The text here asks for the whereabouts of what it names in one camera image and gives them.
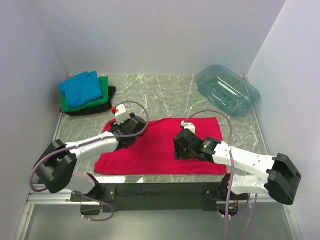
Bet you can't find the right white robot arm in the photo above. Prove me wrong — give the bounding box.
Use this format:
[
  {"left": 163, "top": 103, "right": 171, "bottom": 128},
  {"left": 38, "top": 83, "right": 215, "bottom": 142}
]
[{"left": 174, "top": 129, "right": 302, "bottom": 206}]

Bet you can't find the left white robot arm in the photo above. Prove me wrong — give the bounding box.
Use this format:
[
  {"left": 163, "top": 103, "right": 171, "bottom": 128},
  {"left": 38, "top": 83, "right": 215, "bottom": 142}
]
[{"left": 29, "top": 114, "right": 149, "bottom": 201}]

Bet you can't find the folded black t shirt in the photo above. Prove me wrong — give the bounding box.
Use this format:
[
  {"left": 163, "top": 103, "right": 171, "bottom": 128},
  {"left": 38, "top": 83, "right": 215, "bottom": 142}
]
[{"left": 65, "top": 86, "right": 117, "bottom": 117}]

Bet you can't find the folded green t shirt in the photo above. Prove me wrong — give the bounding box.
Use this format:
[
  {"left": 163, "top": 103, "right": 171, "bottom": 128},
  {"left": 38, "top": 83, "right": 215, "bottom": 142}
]
[{"left": 60, "top": 76, "right": 110, "bottom": 113}]

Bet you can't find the folded blue t shirt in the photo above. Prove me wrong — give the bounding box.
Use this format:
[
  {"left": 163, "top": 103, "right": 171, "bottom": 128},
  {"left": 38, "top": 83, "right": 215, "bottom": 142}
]
[{"left": 57, "top": 71, "right": 103, "bottom": 108}]

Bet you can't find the clear blue plastic tub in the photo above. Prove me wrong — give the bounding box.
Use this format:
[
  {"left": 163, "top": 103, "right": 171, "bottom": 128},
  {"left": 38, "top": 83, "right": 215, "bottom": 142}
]
[{"left": 195, "top": 65, "right": 260, "bottom": 116}]

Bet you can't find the black base beam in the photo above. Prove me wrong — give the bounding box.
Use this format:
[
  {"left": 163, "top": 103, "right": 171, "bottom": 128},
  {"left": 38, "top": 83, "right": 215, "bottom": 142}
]
[{"left": 70, "top": 181, "right": 251, "bottom": 217}]

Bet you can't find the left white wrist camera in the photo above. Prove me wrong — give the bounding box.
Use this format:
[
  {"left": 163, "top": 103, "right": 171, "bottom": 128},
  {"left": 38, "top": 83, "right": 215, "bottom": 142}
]
[{"left": 111, "top": 104, "right": 131, "bottom": 124}]

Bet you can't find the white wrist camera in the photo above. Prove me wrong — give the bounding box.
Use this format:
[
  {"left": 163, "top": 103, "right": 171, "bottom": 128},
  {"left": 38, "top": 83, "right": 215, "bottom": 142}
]
[
  {"left": 180, "top": 121, "right": 196, "bottom": 134},
  {"left": 111, "top": 104, "right": 131, "bottom": 124}
]

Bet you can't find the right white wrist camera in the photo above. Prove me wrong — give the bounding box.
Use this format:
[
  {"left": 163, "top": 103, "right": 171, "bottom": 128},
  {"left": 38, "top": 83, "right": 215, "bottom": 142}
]
[{"left": 180, "top": 121, "right": 196, "bottom": 134}]

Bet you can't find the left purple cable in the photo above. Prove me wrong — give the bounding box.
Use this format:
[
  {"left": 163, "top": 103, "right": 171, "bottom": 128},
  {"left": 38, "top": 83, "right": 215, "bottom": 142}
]
[{"left": 29, "top": 100, "right": 151, "bottom": 222}]

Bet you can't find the purple cable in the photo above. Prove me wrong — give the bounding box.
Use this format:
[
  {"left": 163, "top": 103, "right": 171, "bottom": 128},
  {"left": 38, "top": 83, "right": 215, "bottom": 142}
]
[
  {"left": 183, "top": 109, "right": 258, "bottom": 240},
  {"left": 29, "top": 100, "right": 151, "bottom": 222}
]

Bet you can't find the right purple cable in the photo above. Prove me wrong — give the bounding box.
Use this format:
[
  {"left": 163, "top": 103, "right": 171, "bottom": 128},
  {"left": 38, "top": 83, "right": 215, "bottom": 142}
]
[{"left": 183, "top": 109, "right": 258, "bottom": 240}]

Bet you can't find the aluminium frame rail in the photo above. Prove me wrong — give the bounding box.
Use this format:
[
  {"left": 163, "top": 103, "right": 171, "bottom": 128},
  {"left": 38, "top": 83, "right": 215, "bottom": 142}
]
[{"left": 15, "top": 113, "right": 77, "bottom": 240}]

